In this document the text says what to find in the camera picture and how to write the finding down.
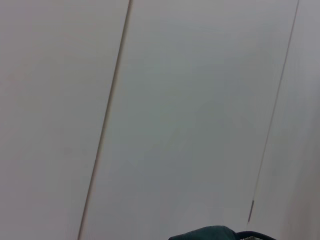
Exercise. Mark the dark teal fabric bag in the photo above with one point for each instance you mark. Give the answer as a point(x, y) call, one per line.
point(207, 233)

